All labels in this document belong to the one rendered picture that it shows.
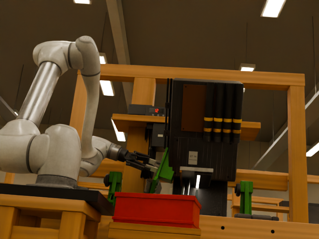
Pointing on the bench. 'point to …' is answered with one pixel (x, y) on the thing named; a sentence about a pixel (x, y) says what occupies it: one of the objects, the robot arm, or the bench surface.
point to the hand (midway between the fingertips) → (154, 165)
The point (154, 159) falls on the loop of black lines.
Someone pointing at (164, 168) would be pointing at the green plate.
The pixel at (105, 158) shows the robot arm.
